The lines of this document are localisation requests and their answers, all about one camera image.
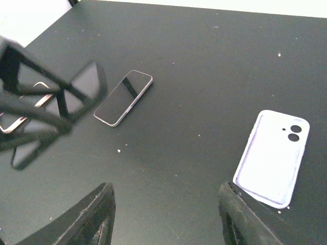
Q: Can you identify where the phone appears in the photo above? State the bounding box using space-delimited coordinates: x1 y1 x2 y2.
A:
1 94 54 134
11 140 52 170

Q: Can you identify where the lavender phone case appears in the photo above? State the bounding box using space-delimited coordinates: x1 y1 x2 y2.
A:
232 110 310 209

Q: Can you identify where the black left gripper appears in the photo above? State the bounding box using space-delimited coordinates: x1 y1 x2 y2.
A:
1 37 108 152

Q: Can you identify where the silver black smartphone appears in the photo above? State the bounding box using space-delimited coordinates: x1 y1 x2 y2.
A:
94 70 153 127

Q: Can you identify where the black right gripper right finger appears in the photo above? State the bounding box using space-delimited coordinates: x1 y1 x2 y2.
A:
219 182 289 244

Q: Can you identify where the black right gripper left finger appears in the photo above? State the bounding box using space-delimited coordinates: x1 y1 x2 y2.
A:
18 183 116 244

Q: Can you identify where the phone in pink case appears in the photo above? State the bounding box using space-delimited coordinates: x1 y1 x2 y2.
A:
1 94 54 134

